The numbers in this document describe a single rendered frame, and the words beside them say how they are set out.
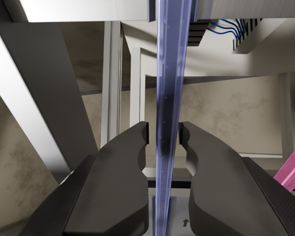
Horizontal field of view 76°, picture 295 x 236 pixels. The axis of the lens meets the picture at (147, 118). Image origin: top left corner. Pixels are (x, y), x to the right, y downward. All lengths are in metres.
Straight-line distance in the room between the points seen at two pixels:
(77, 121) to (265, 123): 2.86
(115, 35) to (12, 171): 3.37
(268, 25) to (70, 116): 0.46
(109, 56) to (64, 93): 0.35
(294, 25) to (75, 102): 0.59
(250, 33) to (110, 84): 0.35
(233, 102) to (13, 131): 3.39
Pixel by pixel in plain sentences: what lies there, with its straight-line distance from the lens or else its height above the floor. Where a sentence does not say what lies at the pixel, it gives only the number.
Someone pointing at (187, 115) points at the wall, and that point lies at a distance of 3.05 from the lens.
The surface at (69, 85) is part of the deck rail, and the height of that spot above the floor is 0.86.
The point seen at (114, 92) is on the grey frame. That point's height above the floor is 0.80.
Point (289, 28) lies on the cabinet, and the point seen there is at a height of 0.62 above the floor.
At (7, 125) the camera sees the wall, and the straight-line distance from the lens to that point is 3.63.
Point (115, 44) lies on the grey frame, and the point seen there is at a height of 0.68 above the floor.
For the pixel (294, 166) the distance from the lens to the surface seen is 0.19.
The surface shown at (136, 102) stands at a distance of 0.60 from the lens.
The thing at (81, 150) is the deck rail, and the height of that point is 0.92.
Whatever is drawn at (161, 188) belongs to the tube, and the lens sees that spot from 0.19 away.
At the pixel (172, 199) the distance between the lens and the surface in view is 0.23.
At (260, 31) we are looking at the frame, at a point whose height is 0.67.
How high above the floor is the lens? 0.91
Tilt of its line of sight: 5 degrees down
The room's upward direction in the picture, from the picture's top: 179 degrees counter-clockwise
